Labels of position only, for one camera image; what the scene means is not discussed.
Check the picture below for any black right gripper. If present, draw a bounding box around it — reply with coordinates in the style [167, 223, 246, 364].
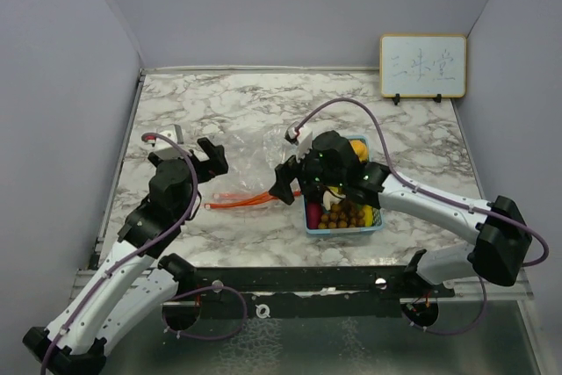
[270, 139, 345, 204]

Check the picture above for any clear zip top bag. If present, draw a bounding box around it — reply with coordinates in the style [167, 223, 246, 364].
[205, 127, 293, 211]

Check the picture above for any white mushroom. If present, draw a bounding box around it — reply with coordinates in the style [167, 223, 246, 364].
[321, 187, 346, 211]

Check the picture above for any brown longan bunch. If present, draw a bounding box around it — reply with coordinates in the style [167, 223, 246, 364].
[317, 202, 364, 229]

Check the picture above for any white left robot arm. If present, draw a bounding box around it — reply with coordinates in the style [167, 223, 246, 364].
[23, 133, 228, 374]

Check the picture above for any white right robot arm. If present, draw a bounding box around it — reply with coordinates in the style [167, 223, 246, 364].
[269, 131, 531, 297]

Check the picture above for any magenta sweet potato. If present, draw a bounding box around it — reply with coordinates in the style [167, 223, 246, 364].
[306, 202, 323, 229]

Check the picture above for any orange mango fruit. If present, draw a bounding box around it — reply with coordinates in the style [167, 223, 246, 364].
[349, 139, 369, 162]

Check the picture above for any single yellow banana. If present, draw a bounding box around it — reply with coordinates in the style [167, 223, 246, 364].
[362, 206, 376, 227]

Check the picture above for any light blue plastic basket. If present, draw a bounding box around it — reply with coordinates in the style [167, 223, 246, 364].
[299, 131, 390, 235]

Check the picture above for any small framed whiteboard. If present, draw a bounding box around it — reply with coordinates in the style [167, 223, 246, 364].
[379, 33, 467, 104]

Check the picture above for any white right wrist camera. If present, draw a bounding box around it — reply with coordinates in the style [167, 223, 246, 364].
[285, 125, 313, 162]

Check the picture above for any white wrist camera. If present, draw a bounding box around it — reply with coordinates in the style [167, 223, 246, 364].
[285, 125, 313, 162]
[141, 124, 184, 160]

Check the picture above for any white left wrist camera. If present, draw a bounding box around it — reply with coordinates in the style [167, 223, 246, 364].
[141, 124, 184, 160]

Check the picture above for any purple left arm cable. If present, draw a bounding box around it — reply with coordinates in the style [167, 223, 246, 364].
[40, 133, 249, 375]

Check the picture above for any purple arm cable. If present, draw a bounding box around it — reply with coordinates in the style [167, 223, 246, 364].
[294, 98, 550, 335]
[40, 133, 249, 375]

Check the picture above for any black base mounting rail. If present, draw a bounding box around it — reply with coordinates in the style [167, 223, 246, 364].
[167, 265, 454, 320]

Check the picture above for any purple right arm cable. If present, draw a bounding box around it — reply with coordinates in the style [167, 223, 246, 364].
[294, 98, 550, 335]

